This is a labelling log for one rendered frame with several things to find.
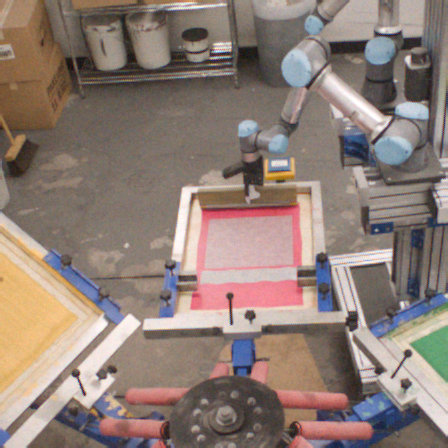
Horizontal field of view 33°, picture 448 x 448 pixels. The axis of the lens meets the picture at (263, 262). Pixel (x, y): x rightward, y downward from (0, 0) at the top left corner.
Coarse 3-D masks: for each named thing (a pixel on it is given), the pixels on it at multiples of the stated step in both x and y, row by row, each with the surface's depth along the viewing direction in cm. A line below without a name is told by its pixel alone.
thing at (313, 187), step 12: (192, 192) 323; (300, 192) 322; (312, 192) 317; (180, 204) 318; (312, 204) 311; (180, 216) 312; (312, 216) 306; (180, 228) 306; (180, 240) 300; (180, 252) 295; (324, 252) 289; (216, 312) 269; (228, 312) 269; (240, 312) 269; (264, 312) 268; (276, 312) 267; (288, 312) 267; (300, 312) 267
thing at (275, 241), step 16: (256, 208) 318; (272, 208) 317; (288, 208) 316; (256, 224) 310; (272, 224) 309; (288, 224) 309; (256, 240) 303; (272, 240) 302; (288, 240) 301; (256, 256) 296; (272, 256) 295; (288, 256) 294; (256, 288) 282; (272, 288) 282; (288, 288) 281; (256, 304) 276; (272, 304) 276; (288, 304) 275
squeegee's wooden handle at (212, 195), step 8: (288, 184) 312; (200, 192) 313; (208, 192) 313; (216, 192) 313; (224, 192) 312; (232, 192) 312; (240, 192) 312; (264, 192) 312; (272, 192) 312; (280, 192) 312; (288, 192) 311; (200, 200) 315; (208, 200) 315; (216, 200) 315; (224, 200) 315; (232, 200) 315; (240, 200) 315; (256, 200) 315; (264, 200) 314; (272, 200) 314; (280, 200) 314; (288, 200) 314; (296, 200) 314
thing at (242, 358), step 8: (240, 344) 251; (248, 344) 250; (240, 352) 248; (248, 352) 248; (232, 360) 246; (240, 360) 246; (248, 360) 245; (232, 368) 245; (240, 368) 245; (248, 368) 245
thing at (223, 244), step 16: (208, 224) 312; (224, 224) 312; (240, 224) 311; (208, 240) 305; (224, 240) 304; (240, 240) 303; (208, 256) 298; (224, 256) 297; (240, 256) 296; (208, 288) 284; (224, 288) 284; (240, 288) 283; (192, 304) 279; (208, 304) 278; (224, 304) 277; (240, 304) 277
